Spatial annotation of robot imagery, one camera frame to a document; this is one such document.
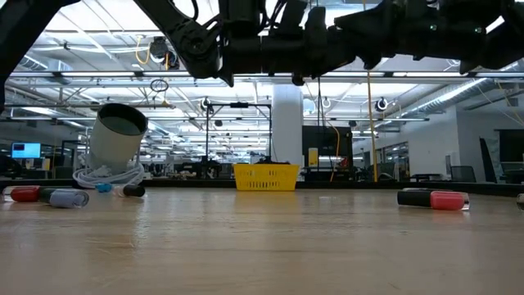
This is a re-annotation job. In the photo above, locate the coral pink nail polish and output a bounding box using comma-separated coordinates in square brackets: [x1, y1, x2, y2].
[396, 189, 471, 212]

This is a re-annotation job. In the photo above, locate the pale lilac nail polish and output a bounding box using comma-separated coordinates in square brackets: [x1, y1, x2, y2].
[112, 184, 147, 198]

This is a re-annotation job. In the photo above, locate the red nail polish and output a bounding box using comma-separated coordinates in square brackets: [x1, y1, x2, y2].
[1, 184, 42, 204]

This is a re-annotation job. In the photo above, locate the white building pillar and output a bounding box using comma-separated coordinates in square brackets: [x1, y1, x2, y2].
[271, 84, 305, 167]

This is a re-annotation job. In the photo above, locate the black cabinet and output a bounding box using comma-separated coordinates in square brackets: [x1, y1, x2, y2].
[301, 125, 354, 169]

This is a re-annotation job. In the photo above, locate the yellow plastic basket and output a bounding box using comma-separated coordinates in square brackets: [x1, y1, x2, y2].
[233, 163, 301, 193]

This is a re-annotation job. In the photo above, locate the black mesh chair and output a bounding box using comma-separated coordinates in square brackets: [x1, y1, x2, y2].
[449, 165, 478, 184]

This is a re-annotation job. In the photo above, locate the black slanted panel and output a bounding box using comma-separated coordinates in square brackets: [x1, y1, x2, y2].
[478, 137, 499, 184]

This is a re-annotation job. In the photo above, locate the blue lit monitor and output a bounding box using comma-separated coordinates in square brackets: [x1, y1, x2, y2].
[11, 142, 43, 160]

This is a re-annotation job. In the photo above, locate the black workstation frame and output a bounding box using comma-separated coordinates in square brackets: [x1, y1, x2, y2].
[204, 101, 273, 181]

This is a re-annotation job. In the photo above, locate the yellow hanging cable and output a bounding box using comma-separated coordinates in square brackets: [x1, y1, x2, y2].
[365, 71, 380, 184]

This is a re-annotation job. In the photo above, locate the black aluminium table frame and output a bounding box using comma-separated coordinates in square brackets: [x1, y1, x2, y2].
[0, 178, 524, 197]

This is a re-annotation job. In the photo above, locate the black wall screen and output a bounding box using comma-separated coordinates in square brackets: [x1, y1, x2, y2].
[497, 129, 524, 163]

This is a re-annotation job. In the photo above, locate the white coiled cable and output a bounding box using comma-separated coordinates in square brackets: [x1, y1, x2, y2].
[72, 161, 147, 190]

